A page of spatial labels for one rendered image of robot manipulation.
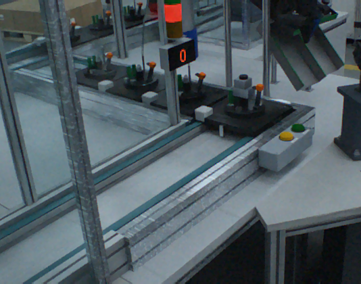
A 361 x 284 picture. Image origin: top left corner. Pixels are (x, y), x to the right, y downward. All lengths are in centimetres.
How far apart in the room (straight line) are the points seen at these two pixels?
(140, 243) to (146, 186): 27
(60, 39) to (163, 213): 56
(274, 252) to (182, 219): 30
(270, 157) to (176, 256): 44
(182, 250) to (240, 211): 22
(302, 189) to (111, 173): 55
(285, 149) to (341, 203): 22
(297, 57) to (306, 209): 70
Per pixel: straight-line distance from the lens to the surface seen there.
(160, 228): 130
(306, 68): 198
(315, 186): 158
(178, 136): 168
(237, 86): 174
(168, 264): 129
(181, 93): 187
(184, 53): 162
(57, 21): 91
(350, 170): 167
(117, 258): 125
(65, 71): 93
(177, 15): 158
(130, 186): 150
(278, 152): 154
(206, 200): 141
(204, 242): 135
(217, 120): 172
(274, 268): 154
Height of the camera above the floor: 169
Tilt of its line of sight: 27 degrees down
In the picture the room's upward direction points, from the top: 4 degrees counter-clockwise
